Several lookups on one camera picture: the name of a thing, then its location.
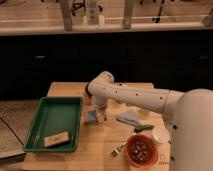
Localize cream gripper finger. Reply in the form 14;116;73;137
97;110;107;123

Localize blue sponge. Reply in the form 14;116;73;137
85;111;98;124

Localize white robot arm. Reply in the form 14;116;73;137
87;71;213;171

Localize tan block in tray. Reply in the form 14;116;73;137
44;132;70;148

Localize green plastic tray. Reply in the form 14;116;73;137
23;97;83;153

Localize dark red bowl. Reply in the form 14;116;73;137
85;83;91;98

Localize wooden table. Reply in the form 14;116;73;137
21;81;178;171

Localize light blue cloth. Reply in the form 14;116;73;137
116;110;140;126

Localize metal fork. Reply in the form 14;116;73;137
110;142;127;157

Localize green pepper toy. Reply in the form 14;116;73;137
134;125;154;133

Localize light green plastic cup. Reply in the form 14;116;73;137
138;109;150;117

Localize orange bowl with beads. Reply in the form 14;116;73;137
125;134;158;168

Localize white round cup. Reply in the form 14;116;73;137
151;126;170;146

